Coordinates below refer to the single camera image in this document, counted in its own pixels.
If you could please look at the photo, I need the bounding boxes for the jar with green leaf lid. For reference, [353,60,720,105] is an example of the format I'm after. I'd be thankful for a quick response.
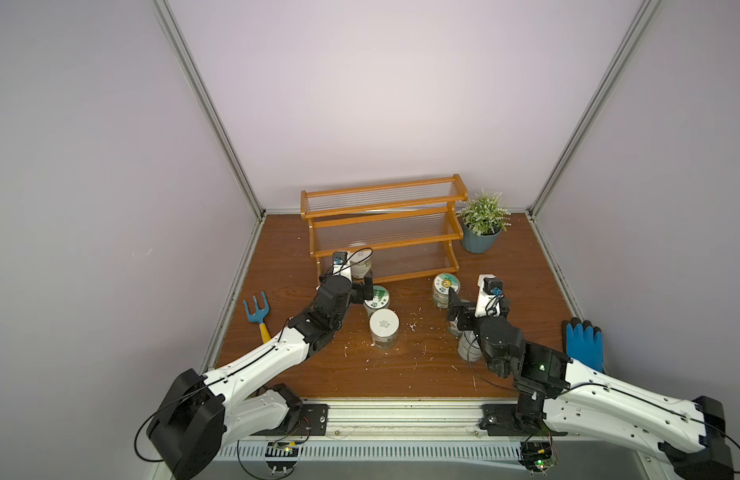
[364,285,391,317]

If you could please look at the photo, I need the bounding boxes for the jar with sunflower lid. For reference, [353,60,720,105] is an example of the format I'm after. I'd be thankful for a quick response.
[432,273,461,309]

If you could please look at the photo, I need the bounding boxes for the jar with plain white lid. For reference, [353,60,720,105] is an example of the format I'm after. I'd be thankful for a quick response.
[369,309,400,349]

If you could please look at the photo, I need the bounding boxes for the jar with red strawberry lid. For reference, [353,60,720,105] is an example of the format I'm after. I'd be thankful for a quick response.
[448,320,462,338]

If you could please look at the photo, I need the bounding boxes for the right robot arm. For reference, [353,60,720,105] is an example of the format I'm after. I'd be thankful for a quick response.
[447,277,737,479]

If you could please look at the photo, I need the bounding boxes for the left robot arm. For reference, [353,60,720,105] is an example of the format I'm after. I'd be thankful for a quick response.
[139,269,374,479]

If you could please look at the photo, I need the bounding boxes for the wooden three-tier shelf rack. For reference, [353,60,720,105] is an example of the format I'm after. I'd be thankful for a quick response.
[300,174,469,284]

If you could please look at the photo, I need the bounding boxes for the blue gardening glove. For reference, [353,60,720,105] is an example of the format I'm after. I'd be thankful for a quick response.
[563,317,605,372]

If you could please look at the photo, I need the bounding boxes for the blue garden hand rake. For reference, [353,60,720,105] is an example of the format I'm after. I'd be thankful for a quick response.
[243,292,271,344]

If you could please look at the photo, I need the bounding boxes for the potted green plant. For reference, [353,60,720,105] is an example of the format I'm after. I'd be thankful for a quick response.
[457,191,512,254]

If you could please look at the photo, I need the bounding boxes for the right controller board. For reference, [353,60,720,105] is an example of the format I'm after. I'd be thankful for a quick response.
[519,441,558,474]

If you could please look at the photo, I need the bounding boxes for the controller board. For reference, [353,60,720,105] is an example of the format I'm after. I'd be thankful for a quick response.
[519,441,558,474]
[264,442,301,479]

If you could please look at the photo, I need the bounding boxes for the left controller board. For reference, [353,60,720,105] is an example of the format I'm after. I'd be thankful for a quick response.
[264,442,301,479]

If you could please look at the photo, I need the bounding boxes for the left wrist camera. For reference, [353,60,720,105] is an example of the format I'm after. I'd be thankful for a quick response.
[329,251,352,281]

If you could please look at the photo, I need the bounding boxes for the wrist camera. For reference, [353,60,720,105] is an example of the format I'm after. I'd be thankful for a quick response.
[475,274,510,318]
[329,251,352,281]

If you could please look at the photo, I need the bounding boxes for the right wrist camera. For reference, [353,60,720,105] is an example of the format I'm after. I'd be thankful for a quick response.
[475,274,510,318]

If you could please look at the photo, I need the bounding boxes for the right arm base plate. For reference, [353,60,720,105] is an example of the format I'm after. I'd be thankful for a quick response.
[478,403,557,438]

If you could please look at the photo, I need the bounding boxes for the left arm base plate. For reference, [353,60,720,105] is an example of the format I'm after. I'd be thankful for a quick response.
[267,403,330,438]

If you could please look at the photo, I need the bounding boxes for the aluminium front rail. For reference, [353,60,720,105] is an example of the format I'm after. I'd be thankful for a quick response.
[162,398,657,462]

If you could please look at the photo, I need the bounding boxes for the left aluminium corner post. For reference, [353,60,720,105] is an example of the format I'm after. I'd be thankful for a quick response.
[152,0,266,222]

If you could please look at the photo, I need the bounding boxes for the aluminium corner post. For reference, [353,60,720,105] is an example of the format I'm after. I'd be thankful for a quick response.
[152,0,266,222]
[526,0,663,219]

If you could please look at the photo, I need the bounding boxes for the right aluminium corner post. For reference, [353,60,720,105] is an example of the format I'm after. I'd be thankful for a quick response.
[526,0,663,219]

